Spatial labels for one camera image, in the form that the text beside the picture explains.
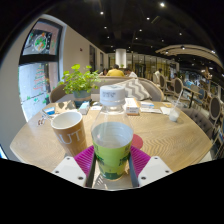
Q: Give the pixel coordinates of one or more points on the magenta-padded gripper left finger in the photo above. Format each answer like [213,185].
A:
[70,170]

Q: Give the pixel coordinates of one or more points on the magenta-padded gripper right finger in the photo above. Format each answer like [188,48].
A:
[153,170]

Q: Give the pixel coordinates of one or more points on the clear bottle green label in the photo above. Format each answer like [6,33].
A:
[111,153]

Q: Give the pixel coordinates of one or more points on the brown paper cup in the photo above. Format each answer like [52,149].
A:
[71,136]

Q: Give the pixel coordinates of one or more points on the blue white card pack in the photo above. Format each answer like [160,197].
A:
[49,111]

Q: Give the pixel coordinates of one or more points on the brown cardboard card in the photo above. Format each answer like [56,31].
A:
[63,106]

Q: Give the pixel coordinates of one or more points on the blue tissue packet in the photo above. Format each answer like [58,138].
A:
[84,107]

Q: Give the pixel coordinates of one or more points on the white orange box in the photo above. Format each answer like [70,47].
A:
[132,108]

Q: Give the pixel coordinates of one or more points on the small blue white box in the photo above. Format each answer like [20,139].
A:
[147,105]

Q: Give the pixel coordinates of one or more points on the yellow card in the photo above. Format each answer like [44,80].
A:
[167,105]

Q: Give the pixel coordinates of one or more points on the white printed pamphlet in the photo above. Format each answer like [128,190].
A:
[96,108]

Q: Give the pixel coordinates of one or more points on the grey curved sofa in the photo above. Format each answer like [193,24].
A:
[155,90]

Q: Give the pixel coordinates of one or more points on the grey white chevron pillow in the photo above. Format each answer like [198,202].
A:
[136,89]

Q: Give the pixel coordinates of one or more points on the group of wooden chairs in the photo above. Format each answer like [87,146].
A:
[215,106]

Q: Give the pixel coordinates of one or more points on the potted green plant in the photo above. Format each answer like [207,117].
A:
[78,81]

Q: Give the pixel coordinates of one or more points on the person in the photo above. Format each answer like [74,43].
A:
[115,72]
[131,74]
[158,74]

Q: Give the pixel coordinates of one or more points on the white round pillar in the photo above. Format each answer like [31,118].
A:
[121,58]

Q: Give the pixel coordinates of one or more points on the framed food poster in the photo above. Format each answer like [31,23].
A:
[41,40]

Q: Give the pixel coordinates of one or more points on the group of ceiling lights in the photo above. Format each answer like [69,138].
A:
[162,4]

